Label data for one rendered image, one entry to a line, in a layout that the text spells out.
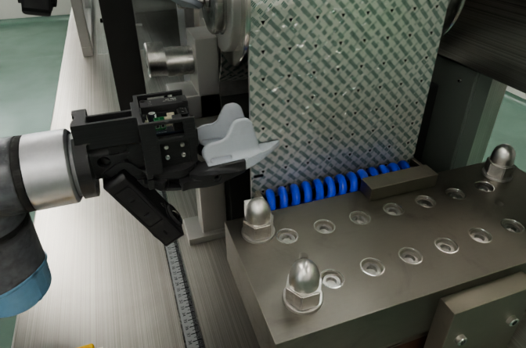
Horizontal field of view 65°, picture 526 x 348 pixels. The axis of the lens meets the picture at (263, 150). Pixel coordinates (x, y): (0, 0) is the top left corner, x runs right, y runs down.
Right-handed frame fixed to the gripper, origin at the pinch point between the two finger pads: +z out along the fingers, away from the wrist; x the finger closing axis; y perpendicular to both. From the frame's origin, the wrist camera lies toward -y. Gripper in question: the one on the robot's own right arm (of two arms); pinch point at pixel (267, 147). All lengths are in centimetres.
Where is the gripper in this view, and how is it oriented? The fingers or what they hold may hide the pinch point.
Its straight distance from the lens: 48.3
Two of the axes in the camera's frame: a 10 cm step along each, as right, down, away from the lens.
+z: 9.4, -1.7, 2.8
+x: -3.3, -4.9, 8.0
